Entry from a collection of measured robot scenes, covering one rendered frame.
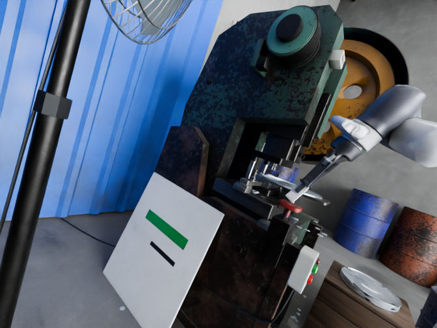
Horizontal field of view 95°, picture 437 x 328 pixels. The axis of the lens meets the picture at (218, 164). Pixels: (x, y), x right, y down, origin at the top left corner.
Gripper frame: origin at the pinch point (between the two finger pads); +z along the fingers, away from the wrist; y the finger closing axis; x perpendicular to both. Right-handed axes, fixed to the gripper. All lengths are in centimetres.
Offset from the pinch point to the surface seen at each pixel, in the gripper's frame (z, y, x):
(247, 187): 15.1, 8.9, 15.6
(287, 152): -4.6, 25.9, 18.9
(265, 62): -25, 4, 44
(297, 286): 22.1, 4.9, -21.1
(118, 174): 98, 21, 104
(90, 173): 98, 1, 104
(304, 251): 13.0, 5.5, -14.5
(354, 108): -45, 70, 23
